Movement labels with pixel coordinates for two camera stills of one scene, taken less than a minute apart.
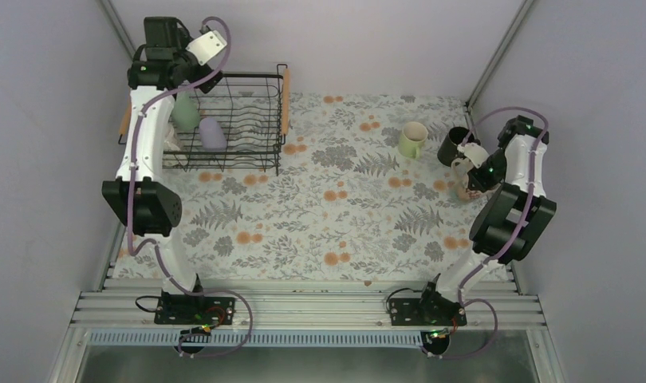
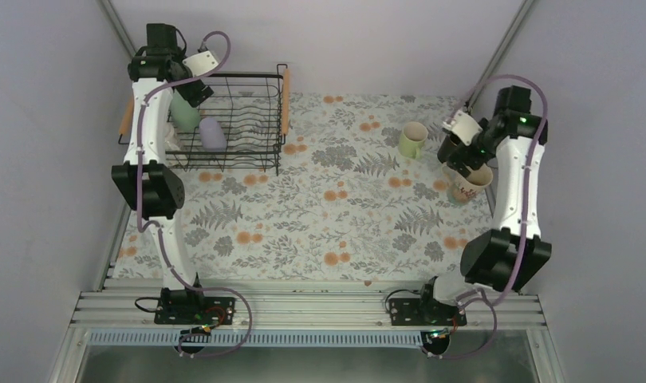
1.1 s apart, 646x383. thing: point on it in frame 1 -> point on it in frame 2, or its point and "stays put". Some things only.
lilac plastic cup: [212, 136] stays put
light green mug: [412, 137] stays put
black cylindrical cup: [447, 151] stays put
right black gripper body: [498, 162] -> [476, 160]
